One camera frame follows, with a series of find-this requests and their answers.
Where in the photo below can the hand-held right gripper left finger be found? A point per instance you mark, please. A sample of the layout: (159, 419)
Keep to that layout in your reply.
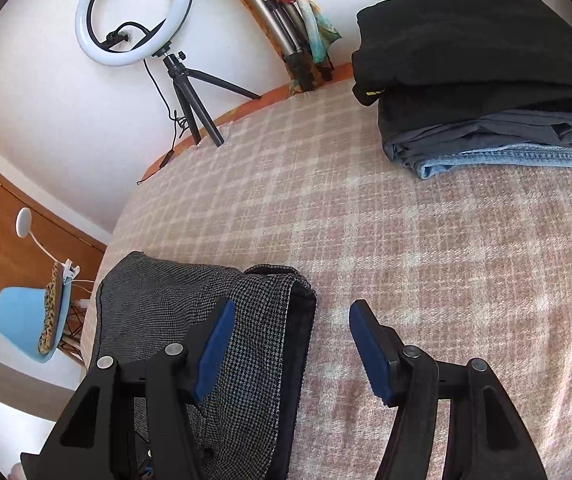
(214, 345)

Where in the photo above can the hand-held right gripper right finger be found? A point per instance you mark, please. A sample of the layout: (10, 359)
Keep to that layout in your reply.
(370, 345)

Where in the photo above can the grey houndstooth pants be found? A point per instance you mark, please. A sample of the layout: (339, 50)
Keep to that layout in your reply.
(253, 340)

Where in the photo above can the grey folded pants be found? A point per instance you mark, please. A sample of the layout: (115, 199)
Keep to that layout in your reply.
(506, 132)

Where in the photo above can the beige plaid blanket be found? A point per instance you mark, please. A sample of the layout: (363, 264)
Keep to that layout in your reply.
(366, 260)

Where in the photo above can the leopard print cushion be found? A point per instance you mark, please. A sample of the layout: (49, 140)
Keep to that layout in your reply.
(52, 310)

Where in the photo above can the light blue chair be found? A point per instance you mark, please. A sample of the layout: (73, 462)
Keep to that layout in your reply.
(18, 320)

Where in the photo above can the white clip lamp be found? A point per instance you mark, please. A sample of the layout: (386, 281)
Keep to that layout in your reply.
(31, 235)

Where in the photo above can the light blue folded jeans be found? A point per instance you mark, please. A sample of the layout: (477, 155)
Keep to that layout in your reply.
(506, 157)

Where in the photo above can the wooden door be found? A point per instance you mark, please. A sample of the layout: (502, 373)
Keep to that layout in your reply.
(11, 220)

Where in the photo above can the black tripod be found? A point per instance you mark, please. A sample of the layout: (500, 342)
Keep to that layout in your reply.
(193, 95)

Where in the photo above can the dark grey folded garment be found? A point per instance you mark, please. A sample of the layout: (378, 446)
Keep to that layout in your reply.
(466, 110)

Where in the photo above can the folded grey tripod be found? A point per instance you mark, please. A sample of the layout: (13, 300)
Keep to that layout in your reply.
(286, 40)

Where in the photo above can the black folded garment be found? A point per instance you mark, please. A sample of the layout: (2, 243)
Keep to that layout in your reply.
(466, 35)

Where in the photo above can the colourful scarf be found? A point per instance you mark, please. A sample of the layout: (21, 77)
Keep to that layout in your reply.
(306, 5)

